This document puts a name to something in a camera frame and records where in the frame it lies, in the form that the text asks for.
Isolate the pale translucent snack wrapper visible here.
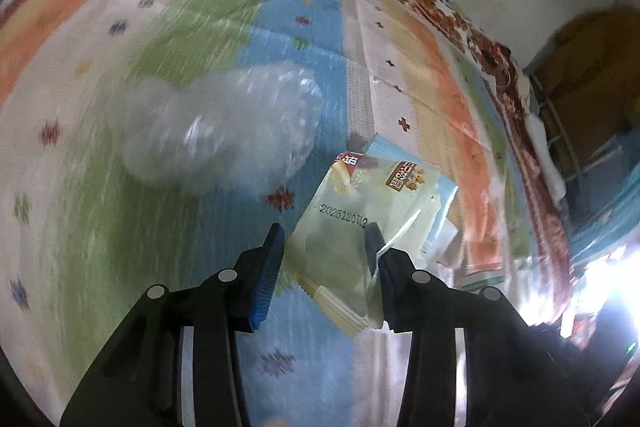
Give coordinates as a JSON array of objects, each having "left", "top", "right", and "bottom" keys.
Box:
[{"left": 282, "top": 152, "right": 443, "bottom": 338}]

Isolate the large clear plastic bag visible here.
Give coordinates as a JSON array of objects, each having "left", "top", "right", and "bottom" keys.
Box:
[{"left": 107, "top": 61, "right": 326, "bottom": 200}]

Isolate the metal wire rack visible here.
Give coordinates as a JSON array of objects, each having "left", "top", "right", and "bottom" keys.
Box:
[{"left": 530, "top": 72, "right": 640, "bottom": 218}]

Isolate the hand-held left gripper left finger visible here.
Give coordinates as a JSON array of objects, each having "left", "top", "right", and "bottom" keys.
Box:
[{"left": 60, "top": 223, "right": 286, "bottom": 427}]

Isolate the white cloth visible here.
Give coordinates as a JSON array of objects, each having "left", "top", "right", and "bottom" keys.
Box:
[{"left": 520, "top": 112, "right": 568, "bottom": 202}]

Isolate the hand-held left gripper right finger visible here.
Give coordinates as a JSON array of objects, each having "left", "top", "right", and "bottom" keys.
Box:
[{"left": 362, "top": 223, "right": 591, "bottom": 427}]

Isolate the mustard brown garment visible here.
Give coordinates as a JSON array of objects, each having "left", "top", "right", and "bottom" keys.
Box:
[{"left": 525, "top": 2, "right": 640, "bottom": 148}]

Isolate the teal fabric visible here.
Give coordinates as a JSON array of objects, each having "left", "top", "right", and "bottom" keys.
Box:
[{"left": 570, "top": 177, "right": 640, "bottom": 258}]

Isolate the small blue white packet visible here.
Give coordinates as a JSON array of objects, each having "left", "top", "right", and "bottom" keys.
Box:
[{"left": 362, "top": 134, "right": 460, "bottom": 265}]

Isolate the striped colourful mat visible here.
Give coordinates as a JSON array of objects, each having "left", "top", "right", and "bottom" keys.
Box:
[{"left": 0, "top": 0, "right": 536, "bottom": 427}]

